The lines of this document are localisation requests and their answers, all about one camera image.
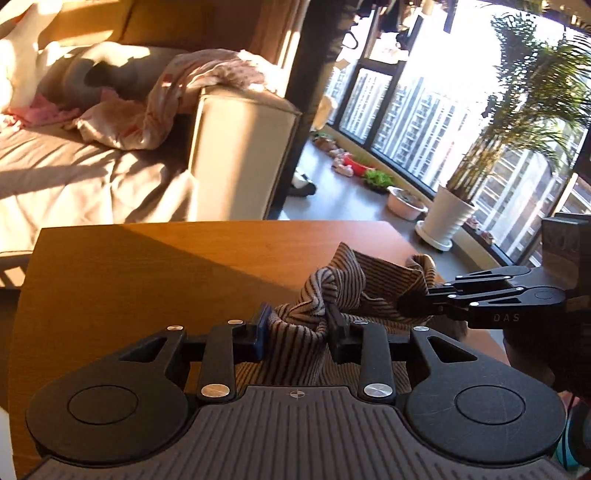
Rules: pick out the white plush toy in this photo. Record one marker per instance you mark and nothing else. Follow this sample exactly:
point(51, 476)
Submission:
point(21, 60)

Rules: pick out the black window frame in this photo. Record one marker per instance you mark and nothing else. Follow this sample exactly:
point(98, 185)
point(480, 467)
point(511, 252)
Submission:
point(392, 60)

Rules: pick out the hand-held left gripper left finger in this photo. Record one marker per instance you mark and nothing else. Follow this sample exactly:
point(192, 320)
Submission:
point(262, 330)

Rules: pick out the grey pillow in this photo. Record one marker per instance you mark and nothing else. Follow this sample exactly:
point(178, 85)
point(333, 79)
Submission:
point(134, 69)

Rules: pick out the striped brown knit garment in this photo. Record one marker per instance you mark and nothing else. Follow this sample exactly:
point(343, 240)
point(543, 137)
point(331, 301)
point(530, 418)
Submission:
point(369, 281)

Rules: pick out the black pillar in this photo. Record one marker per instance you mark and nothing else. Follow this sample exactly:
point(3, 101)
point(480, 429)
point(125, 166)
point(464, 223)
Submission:
point(309, 55)

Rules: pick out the pink basin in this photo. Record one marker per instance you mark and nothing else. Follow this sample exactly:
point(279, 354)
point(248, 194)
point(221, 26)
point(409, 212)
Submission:
point(404, 205)

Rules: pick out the white ribbed plant pot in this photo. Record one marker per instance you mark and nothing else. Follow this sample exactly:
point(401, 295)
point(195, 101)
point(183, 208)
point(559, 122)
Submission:
point(447, 214)

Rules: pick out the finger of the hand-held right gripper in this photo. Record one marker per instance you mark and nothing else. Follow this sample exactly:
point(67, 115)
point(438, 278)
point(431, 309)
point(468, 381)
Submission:
point(489, 307)
point(503, 276)

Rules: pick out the pink floral blanket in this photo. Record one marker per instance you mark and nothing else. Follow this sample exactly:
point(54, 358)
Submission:
point(184, 78)

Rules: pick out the green palm plant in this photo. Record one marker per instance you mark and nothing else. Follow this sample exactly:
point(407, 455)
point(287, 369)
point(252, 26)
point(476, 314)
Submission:
point(535, 92)

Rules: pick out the pink cloth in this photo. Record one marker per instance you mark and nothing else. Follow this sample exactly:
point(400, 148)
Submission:
point(41, 113)

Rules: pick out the white pot saucer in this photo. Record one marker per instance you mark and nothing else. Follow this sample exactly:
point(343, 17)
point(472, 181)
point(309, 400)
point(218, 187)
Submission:
point(431, 241)

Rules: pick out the pink slippers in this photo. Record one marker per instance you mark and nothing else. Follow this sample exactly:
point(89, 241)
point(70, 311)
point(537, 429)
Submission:
point(340, 164)

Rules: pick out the small green plant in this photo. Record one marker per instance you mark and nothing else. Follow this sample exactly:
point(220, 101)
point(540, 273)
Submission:
point(379, 179)

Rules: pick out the black and white floor object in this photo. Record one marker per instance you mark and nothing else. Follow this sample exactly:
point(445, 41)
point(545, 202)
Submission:
point(302, 184)

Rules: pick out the beige sofa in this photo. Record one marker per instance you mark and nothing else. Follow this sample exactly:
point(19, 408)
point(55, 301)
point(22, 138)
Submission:
point(240, 152)

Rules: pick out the red plastic item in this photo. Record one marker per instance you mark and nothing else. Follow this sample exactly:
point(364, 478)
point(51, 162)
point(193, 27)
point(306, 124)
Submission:
point(358, 165)

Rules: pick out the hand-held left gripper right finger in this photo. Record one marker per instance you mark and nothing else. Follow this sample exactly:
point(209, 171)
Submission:
point(336, 330)

